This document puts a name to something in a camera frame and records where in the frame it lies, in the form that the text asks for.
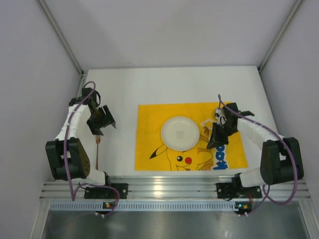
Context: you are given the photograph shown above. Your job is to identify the copper fork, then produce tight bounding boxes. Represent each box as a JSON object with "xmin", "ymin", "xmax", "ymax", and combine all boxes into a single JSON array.
[{"xmin": 95, "ymin": 135, "xmax": 101, "ymax": 170}]

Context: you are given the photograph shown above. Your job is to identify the gold spoon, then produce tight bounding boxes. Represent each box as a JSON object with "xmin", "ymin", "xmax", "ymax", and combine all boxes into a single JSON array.
[{"xmin": 203, "ymin": 126, "xmax": 210, "ymax": 142}]

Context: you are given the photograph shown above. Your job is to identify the white round plate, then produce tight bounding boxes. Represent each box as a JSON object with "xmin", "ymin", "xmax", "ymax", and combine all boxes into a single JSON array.
[{"xmin": 160, "ymin": 116, "xmax": 200, "ymax": 151}]

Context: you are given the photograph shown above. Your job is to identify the yellow Pikachu placemat cloth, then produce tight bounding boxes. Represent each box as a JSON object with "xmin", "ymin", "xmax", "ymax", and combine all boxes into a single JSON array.
[{"xmin": 135, "ymin": 102, "xmax": 248, "ymax": 172}]

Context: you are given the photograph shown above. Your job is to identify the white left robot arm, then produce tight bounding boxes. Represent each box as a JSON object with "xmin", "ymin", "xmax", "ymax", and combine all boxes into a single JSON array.
[{"xmin": 45, "ymin": 87, "xmax": 116, "ymax": 186}]

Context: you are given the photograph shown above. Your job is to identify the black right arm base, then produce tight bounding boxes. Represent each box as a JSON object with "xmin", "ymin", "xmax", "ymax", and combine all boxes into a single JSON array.
[{"xmin": 216, "ymin": 173, "xmax": 262, "ymax": 201}]

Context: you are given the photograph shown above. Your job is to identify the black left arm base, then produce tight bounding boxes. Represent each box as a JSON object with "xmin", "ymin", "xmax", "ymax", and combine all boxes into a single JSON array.
[{"xmin": 84, "ymin": 183, "xmax": 129, "ymax": 199}]

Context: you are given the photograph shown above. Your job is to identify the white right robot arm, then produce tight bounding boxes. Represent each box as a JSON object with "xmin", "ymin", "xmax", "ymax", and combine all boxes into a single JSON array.
[{"xmin": 207, "ymin": 103, "xmax": 304, "ymax": 188}]

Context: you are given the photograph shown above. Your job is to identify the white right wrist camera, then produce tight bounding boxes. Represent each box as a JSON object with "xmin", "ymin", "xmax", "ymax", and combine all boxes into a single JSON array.
[{"xmin": 215, "ymin": 108, "xmax": 227, "ymax": 125}]

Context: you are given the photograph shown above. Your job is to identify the white slotted cable duct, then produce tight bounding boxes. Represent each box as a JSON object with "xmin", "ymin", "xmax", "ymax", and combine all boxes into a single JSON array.
[{"xmin": 50, "ymin": 201, "xmax": 251, "ymax": 212}]

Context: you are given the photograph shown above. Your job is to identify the left aluminium frame post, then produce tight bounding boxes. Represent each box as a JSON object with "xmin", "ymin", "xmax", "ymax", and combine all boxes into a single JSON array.
[{"xmin": 36, "ymin": 0, "xmax": 84, "ymax": 76}]

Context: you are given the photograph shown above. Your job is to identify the aluminium frame post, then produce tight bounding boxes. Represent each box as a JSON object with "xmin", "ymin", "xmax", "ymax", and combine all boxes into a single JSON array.
[
  {"xmin": 36, "ymin": 0, "xmax": 84, "ymax": 76},
  {"xmin": 257, "ymin": 0, "xmax": 305, "ymax": 74}
]

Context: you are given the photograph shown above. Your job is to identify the right aluminium frame post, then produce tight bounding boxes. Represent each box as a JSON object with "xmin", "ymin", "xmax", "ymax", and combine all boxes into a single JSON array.
[{"xmin": 257, "ymin": 0, "xmax": 305, "ymax": 74}]

